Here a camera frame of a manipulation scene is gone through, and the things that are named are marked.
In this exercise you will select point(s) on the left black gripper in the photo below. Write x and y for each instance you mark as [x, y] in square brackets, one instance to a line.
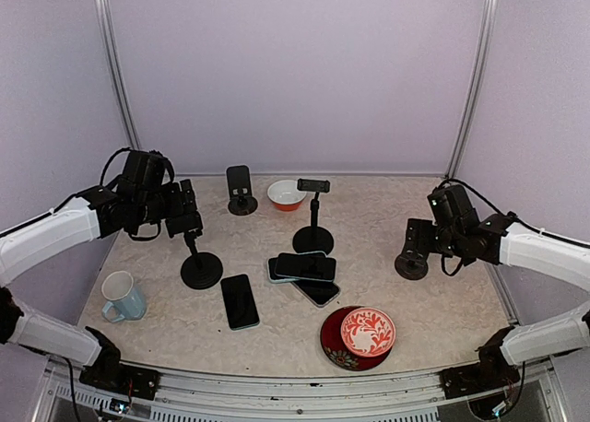
[178, 207]

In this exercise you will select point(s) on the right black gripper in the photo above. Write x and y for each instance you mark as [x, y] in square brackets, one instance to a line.
[423, 227]

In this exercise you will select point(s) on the black pole phone stand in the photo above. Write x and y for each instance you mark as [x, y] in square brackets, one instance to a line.
[313, 238]
[201, 270]

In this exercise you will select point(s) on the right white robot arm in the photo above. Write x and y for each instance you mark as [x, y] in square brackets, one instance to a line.
[505, 239]

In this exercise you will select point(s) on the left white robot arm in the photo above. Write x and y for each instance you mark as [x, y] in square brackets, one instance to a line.
[75, 221]

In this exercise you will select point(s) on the right small desk phone stand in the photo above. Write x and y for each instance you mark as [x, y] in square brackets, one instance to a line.
[411, 266]

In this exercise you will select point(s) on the small desk phone stand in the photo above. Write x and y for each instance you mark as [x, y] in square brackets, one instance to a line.
[242, 201]
[411, 266]

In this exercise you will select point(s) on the left small desk phone stand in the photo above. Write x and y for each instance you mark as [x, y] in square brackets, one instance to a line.
[242, 201]

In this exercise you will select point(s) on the light blue mug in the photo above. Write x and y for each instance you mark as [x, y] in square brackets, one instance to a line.
[124, 301]

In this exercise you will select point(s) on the red white patterned bowl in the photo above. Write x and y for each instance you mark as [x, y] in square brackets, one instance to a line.
[368, 332]

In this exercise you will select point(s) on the orange white bowl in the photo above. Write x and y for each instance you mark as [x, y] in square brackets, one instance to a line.
[285, 196]

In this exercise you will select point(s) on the lone black smartphone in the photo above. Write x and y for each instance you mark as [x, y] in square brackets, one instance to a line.
[239, 302]

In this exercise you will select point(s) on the middle stacked blue smartphone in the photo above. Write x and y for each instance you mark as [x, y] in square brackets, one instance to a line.
[278, 279]

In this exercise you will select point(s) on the dark red floral plate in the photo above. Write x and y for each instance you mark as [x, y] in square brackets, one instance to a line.
[336, 351]

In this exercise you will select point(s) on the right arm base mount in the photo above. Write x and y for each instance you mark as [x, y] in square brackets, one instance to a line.
[490, 372]

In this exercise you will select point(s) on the right aluminium corner post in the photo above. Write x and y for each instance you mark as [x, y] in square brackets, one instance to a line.
[474, 88]

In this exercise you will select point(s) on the aluminium corner post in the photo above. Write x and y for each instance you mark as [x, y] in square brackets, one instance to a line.
[115, 71]
[474, 88]

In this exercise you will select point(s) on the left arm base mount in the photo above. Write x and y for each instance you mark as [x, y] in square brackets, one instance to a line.
[109, 374]

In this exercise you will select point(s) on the left aluminium corner post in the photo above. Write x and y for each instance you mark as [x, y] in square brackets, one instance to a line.
[115, 71]

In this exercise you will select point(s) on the front aluminium frame rail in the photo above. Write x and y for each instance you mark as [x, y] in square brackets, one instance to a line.
[180, 395]

